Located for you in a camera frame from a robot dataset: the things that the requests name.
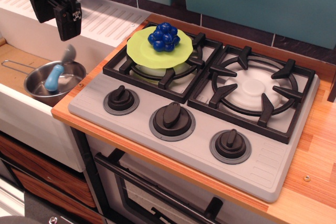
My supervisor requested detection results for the grey spoon with blue handle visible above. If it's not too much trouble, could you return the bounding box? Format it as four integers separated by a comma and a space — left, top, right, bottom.
44, 45, 76, 92

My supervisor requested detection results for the blue toy blueberry cluster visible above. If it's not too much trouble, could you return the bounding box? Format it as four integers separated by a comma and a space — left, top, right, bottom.
148, 22, 181, 52

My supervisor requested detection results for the white toy sink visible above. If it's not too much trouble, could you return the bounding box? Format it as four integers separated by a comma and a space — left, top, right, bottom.
1, 0, 149, 172

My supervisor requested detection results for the small steel pot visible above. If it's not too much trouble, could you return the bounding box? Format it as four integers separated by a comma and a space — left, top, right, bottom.
1, 60, 87, 106

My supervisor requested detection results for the lime green plastic plate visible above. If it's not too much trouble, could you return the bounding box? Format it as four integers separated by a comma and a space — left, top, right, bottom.
127, 26, 193, 69

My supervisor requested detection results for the black left stove knob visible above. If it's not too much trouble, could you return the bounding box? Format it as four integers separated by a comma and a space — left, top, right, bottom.
103, 85, 140, 116

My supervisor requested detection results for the black stove knob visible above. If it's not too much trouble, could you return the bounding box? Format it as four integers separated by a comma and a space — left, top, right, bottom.
149, 102, 196, 142
103, 85, 140, 116
209, 129, 252, 165

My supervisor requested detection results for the black left burner grate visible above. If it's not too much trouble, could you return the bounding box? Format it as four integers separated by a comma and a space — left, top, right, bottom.
103, 22, 223, 103

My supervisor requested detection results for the black burner grate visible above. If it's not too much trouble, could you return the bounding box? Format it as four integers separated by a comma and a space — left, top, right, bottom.
103, 22, 223, 103
188, 45, 319, 144

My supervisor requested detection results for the upper wooden drawer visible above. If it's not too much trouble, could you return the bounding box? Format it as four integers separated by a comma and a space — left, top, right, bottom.
1, 133, 87, 190

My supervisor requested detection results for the wooden drawer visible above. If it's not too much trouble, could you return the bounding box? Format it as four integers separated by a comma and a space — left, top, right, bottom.
1, 133, 87, 190
12, 168, 96, 209

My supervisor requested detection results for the black middle stove knob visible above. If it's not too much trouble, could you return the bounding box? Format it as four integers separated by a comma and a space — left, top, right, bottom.
149, 102, 196, 142

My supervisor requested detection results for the grey toy stove top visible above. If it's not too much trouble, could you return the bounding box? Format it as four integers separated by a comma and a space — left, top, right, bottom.
67, 23, 321, 204

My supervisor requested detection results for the toy oven door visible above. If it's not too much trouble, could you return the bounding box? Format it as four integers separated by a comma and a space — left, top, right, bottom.
86, 134, 279, 224

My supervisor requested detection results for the lower wooden drawer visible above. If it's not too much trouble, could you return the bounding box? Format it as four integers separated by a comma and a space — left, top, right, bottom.
12, 168, 96, 209

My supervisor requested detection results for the black right stove knob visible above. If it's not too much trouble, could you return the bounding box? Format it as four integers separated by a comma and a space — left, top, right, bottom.
209, 129, 252, 165

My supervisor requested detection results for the black right burner grate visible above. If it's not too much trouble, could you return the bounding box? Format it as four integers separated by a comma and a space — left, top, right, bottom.
188, 45, 319, 144

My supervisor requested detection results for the black oven door handle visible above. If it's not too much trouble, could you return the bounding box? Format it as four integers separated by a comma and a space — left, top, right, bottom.
94, 153, 223, 223

